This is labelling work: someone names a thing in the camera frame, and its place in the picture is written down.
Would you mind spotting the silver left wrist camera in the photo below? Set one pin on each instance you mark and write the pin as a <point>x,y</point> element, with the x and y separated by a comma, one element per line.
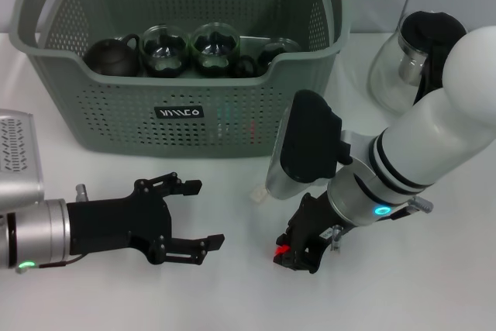
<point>17,160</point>

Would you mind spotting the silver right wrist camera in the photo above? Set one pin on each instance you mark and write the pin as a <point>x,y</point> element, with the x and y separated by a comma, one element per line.
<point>310,141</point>

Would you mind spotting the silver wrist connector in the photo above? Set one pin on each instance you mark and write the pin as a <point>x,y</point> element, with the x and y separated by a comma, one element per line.
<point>81,191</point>
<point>336,238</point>

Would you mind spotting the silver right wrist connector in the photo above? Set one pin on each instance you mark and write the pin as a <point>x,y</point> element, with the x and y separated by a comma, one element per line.
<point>336,238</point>

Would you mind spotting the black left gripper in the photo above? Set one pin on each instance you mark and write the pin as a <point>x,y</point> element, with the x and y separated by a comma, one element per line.
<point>116,222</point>

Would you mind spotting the white small brick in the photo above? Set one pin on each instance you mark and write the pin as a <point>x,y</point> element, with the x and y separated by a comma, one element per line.
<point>257,193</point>

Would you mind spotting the red notched small brick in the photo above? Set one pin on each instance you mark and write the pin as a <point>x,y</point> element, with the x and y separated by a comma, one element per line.
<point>281,250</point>

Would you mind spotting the glass teacup black sleeve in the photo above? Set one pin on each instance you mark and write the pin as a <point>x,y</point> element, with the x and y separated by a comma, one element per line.
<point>273,56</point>
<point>215,50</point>
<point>164,52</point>

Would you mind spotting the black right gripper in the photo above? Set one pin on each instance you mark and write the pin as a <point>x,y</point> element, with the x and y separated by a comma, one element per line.
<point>314,222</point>

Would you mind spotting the grey perforated storage basket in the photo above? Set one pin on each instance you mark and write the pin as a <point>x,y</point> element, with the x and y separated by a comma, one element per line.
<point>232,121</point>

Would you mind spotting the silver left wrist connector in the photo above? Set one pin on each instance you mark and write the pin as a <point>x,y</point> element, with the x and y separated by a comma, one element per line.
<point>81,191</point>

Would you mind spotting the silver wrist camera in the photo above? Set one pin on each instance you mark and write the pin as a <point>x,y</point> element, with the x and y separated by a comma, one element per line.
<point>310,141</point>
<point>17,160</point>

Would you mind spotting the dark clay teapot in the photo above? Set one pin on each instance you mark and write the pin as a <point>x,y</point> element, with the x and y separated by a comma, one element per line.
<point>112,57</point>

